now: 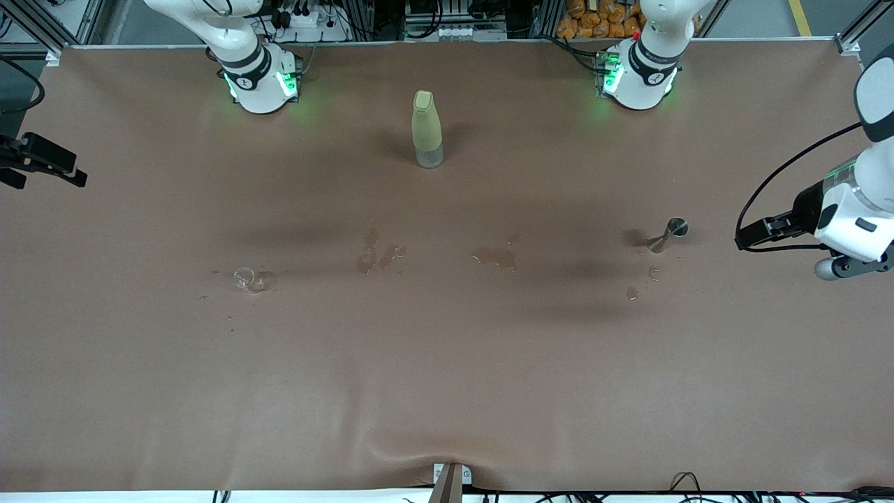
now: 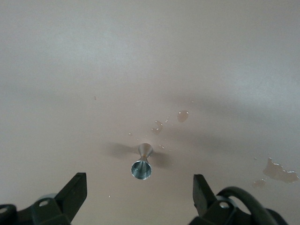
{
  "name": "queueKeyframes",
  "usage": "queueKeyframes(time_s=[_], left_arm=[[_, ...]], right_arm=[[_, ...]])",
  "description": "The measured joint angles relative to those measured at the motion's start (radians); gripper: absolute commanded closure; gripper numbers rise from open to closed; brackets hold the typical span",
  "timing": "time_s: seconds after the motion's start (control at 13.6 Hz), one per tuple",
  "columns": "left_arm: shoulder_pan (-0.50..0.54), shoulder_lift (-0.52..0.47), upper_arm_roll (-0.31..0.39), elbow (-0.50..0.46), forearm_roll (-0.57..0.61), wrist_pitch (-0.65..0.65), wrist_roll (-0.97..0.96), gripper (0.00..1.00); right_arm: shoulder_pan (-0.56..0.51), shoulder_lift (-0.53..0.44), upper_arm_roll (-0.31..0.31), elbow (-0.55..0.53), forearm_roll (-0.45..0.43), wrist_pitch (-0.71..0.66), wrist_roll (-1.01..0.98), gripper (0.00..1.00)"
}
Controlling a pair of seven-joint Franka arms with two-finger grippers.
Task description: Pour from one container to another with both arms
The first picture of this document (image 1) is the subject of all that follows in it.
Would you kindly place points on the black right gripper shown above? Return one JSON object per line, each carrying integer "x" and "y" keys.
{"x": 28, "y": 155}

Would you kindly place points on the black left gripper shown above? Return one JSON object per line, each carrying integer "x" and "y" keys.
{"x": 805, "y": 208}

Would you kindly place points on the steel double-cone jigger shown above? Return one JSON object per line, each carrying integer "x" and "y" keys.
{"x": 676, "y": 227}

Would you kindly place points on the small clear glass beaker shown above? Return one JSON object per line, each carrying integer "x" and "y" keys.
{"x": 250, "y": 281}

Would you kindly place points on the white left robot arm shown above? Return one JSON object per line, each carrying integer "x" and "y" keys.
{"x": 642, "y": 84}

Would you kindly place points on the liquid puddle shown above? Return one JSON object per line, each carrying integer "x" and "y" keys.
{"x": 497, "y": 257}
{"x": 367, "y": 260}

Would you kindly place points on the orange snack bags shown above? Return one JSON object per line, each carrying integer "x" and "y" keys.
{"x": 587, "y": 21}

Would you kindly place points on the white power strip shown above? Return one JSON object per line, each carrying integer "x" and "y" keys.
{"x": 307, "y": 21}

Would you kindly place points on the brown table mat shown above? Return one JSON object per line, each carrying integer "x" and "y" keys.
{"x": 447, "y": 349}

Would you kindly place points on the yellow-green capped bottle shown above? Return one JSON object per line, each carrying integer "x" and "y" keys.
{"x": 426, "y": 126}

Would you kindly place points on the white connector strip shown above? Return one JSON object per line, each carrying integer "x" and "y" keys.
{"x": 455, "y": 32}

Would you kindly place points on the aluminium frame post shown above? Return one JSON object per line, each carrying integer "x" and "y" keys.
{"x": 42, "y": 28}
{"x": 855, "y": 35}

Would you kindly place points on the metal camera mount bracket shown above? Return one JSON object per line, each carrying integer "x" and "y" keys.
{"x": 450, "y": 485}

